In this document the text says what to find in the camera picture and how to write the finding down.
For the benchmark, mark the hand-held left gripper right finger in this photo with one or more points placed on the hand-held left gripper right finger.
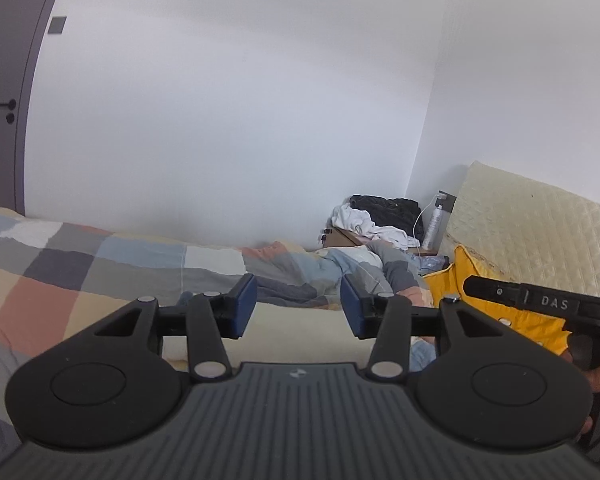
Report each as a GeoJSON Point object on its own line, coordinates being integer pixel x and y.
{"type": "Point", "coordinates": [352, 310]}

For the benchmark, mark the grey wall switch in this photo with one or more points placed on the grey wall switch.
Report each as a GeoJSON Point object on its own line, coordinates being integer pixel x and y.
{"type": "Point", "coordinates": [57, 25]}

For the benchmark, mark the cream quilted headboard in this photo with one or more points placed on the cream quilted headboard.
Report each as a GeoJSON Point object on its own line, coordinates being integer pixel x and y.
{"type": "Point", "coordinates": [530, 225]}

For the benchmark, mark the checkered quilt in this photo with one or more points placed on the checkered quilt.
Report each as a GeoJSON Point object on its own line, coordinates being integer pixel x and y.
{"type": "Point", "coordinates": [80, 265]}

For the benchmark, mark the black garment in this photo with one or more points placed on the black garment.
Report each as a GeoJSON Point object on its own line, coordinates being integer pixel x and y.
{"type": "Point", "coordinates": [385, 207]}

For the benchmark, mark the grey wall outlet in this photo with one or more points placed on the grey wall outlet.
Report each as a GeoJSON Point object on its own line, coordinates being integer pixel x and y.
{"type": "Point", "coordinates": [447, 201]}

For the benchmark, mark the brown nightstand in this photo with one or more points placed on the brown nightstand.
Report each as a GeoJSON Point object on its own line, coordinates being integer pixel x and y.
{"type": "Point", "coordinates": [342, 240]}

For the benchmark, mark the yellow pillow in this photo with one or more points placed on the yellow pillow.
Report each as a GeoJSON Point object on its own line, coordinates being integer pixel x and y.
{"type": "Point", "coordinates": [450, 280]}

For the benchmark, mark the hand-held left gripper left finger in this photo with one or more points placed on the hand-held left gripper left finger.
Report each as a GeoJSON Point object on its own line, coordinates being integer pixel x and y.
{"type": "Point", "coordinates": [239, 305]}

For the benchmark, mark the fluffy cream garment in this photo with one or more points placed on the fluffy cream garment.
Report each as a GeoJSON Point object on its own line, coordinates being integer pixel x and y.
{"type": "Point", "coordinates": [290, 335]}

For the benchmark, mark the white spray bottle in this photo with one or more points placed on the white spray bottle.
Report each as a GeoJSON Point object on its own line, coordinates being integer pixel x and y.
{"type": "Point", "coordinates": [434, 227]}

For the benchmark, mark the white garment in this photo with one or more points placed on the white garment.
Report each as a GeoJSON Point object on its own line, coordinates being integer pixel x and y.
{"type": "Point", "coordinates": [352, 220]}

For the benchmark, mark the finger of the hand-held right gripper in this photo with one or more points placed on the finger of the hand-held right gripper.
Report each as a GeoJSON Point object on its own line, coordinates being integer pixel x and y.
{"type": "Point", "coordinates": [495, 292]}

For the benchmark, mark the grey door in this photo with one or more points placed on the grey door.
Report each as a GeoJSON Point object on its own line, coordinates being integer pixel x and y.
{"type": "Point", "coordinates": [5, 60]}

